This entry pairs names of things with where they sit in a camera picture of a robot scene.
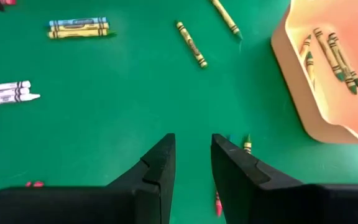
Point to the green table mat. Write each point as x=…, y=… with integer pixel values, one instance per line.
x=104, y=124

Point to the white crayon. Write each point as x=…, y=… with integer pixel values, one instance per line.
x=5, y=87
x=8, y=99
x=2, y=93

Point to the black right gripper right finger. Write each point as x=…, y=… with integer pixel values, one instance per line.
x=244, y=186

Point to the blue crayon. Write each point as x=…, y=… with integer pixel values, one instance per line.
x=78, y=21

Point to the red crayon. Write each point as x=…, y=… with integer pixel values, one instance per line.
x=218, y=207

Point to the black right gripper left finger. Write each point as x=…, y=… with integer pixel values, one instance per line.
x=154, y=174

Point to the orange crayons front right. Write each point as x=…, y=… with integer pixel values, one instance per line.
x=38, y=184

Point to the orange plastic bin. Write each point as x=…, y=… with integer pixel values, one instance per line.
x=294, y=102

